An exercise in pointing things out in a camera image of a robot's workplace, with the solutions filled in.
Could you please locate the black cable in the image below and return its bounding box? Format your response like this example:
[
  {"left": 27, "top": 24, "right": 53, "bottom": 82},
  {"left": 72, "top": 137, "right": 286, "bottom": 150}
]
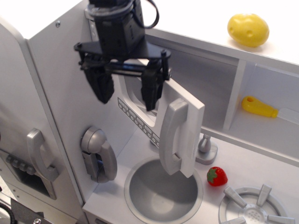
[{"left": 130, "top": 0, "right": 160, "bottom": 30}]

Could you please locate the grey fridge door handle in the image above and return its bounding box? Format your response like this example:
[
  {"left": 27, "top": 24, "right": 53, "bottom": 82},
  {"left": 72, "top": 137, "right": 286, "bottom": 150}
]
[{"left": 26, "top": 128, "right": 59, "bottom": 182}]

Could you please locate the grey toy faucet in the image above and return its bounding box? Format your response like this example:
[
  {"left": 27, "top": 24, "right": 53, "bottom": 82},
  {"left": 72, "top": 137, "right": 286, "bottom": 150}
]
[{"left": 154, "top": 134, "right": 218, "bottom": 176}]

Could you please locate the red toy strawberry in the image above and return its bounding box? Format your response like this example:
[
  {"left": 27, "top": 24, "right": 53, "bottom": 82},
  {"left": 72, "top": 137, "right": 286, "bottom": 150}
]
[{"left": 206, "top": 167, "right": 228, "bottom": 187}]

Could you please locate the yellow handled toy knife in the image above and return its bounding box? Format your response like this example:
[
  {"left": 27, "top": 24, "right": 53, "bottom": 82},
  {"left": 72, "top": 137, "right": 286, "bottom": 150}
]
[{"left": 241, "top": 96, "right": 299, "bottom": 124}]

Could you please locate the grey toy wall phone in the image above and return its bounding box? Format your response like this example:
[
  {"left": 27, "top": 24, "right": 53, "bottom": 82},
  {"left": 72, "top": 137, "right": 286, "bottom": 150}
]
[{"left": 81, "top": 126, "right": 117, "bottom": 183}]

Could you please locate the yellow toy potato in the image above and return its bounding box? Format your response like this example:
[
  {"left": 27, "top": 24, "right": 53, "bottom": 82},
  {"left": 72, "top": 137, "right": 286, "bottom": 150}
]
[{"left": 227, "top": 14, "right": 270, "bottom": 47}]

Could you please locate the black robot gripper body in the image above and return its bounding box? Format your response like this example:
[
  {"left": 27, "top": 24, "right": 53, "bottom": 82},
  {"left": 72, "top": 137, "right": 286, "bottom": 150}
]
[{"left": 74, "top": 0, "right": 171, "bottom": 81}]

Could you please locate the round metal sink bowl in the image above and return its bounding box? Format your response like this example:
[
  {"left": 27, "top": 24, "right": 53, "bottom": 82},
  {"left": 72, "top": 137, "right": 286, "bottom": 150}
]
[{"left": 124, "top": 156, "right": 203, "bottom": 224}]

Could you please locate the white toy kitchen cabinet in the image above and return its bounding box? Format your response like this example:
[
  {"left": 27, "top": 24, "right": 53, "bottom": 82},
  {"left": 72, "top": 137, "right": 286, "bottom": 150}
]
[{"left": 30, "top": 2, "right": 299, "bottom": 224}]

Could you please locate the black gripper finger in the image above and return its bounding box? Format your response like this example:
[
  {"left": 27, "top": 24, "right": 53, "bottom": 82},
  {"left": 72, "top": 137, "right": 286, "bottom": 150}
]
[
  {"left": 81, "top": 60, "right": 114, "bottom": 104},
  {"left": 141, "top": 60, "right": 163, "bottom": 111}
]

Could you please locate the white microwave door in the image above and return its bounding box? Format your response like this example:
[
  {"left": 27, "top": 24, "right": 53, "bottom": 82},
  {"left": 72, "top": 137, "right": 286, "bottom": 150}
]
[{"left": 113, "top": 75, "right": 205, "bottom": 177}]

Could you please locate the grey toy stove burner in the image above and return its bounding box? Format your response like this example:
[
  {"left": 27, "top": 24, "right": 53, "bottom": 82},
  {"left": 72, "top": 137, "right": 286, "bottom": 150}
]
[{"left": 218, "top": 184, "right": 296, "bottom": 224}]

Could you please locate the grey ice dispenser panel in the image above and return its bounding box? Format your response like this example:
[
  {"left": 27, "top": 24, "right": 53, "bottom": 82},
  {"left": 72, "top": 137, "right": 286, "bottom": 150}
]
[{"left": 4, "top": 154, "right": 57, "bottom": 200}]

